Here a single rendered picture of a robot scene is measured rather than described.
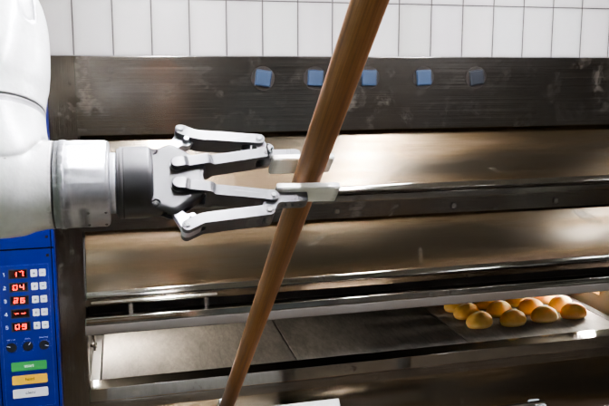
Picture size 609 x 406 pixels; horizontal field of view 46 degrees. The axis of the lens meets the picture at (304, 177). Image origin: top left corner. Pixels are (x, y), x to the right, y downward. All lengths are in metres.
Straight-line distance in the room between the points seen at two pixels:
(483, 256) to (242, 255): 0.75
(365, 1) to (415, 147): 1.64
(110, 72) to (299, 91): 0.52
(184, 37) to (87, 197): 1.31
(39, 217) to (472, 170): 1.69
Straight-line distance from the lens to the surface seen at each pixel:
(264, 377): 2.23
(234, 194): 0.76
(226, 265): 2.08
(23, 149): 0.74
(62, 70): 2.00
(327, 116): 0.69
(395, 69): 2.14
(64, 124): 2.01
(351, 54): 0.62
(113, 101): 2.00
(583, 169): 2.46
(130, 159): 0.75
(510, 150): 2.33
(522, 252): 2.39
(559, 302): 2.85
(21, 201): 0.73
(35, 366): 2.13
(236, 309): 1.98
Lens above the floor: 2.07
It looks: 9 degrees down
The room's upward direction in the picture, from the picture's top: straight up
